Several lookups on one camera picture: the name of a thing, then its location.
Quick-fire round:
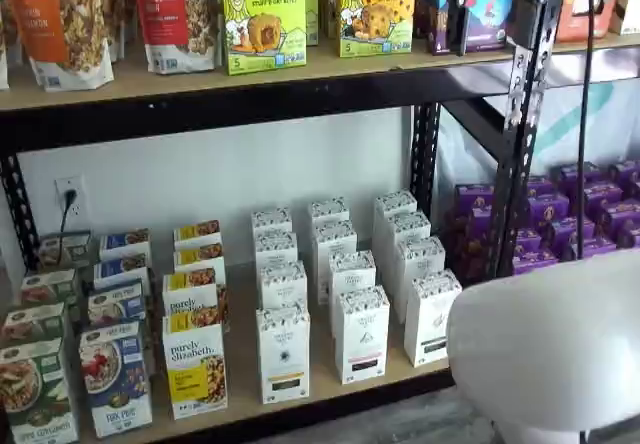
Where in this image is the blue Z Bar box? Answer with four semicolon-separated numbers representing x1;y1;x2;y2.
415;0;519;57

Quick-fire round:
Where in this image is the orange Annie's box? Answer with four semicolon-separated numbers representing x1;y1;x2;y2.
553;0;626;44

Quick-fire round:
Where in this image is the green Bobo's apple pie box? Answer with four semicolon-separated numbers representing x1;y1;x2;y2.
303;0;321;48
220;0;308;77

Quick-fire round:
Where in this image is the wooden shelf board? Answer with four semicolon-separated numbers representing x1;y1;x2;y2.
0;33;519;113
552;27;640;56
74;223;454;443

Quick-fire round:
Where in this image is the white box grey strip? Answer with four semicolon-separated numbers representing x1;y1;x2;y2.
383;210;433;265
402;267;464;369
393;235;447;325
372;188;419;245

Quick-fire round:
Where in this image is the white box pink strip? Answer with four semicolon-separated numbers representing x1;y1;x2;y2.
327;249;378;310
306;195;351;230
333;285;392;386
313;220;359;306

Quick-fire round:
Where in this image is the yellow purely elizabeth box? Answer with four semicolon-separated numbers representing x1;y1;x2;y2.
172;219;224;251
161;267;231;321
172;242;227;283
161;308;230;421

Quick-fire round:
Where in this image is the blue oatmeal box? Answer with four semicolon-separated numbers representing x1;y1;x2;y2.
78;320;154;439
92;252;151;290
97;227;152;263
86;278;147;329

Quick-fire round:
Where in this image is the green oatmeal box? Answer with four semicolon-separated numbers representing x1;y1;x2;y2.
18;267;80;310
0;336;80;444
37;230;94;271
0;301;67;351

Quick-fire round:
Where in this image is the white teal-striped plastic sheet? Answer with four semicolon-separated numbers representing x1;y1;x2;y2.
437;56;640;200

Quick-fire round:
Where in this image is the red label granola bag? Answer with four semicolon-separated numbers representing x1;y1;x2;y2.
130;0;223;75

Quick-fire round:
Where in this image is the white purely elizabeth granola bag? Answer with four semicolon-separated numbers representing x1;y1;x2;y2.
99;0;137;63

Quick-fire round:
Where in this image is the orange label granola bag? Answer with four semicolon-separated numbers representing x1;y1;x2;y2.
2;0;117;93

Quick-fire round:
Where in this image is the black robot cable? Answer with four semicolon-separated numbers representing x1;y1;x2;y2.
577;0;599;444

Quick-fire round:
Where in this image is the black metal shelving frame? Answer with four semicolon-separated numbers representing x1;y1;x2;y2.
0;0;569;444

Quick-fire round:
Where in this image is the black plug with cord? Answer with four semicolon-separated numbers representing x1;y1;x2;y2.
58;188;80;238

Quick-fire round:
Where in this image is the white wall outlet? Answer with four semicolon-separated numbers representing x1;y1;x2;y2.
53;176;87;221

